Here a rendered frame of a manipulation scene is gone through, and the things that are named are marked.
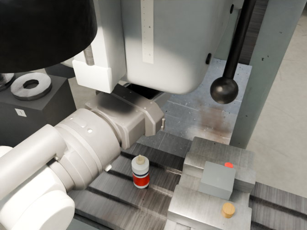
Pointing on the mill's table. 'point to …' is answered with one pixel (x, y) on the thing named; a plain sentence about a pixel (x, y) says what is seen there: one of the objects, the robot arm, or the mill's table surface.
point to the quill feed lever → (233, 59)
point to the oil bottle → (140, 171)
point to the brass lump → (227, 210)
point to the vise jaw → (205, 211)
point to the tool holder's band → (141, 88)
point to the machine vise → (200, 162)
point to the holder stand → (32, 104)
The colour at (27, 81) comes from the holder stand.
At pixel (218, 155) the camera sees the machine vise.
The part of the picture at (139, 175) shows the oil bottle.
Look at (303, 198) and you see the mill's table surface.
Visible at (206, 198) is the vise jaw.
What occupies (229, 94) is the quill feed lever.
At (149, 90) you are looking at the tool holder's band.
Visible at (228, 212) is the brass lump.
